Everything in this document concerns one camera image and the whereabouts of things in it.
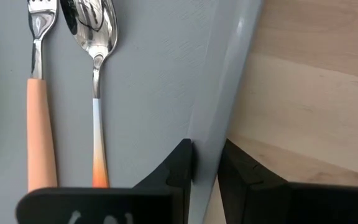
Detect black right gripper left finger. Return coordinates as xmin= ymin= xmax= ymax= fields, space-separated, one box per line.
xmin=15 ymin=138 xmax=194 ymax=224

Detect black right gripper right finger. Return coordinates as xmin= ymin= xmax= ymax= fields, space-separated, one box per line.
xmin=217 ymin=138 xmax=358 ymax=224

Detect fork with orange handle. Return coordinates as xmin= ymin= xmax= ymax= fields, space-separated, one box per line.
xmin=26 ymin=0 xmax=59 ymax=193

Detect spoon with white-orange handle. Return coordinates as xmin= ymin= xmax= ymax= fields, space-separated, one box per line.
xmin=60 ymin=0 xmax=119 ymax=189

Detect grey plastic tray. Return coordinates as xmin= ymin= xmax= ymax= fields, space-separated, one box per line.
xmin=0 ymin=0 xmax=264 ymax=224

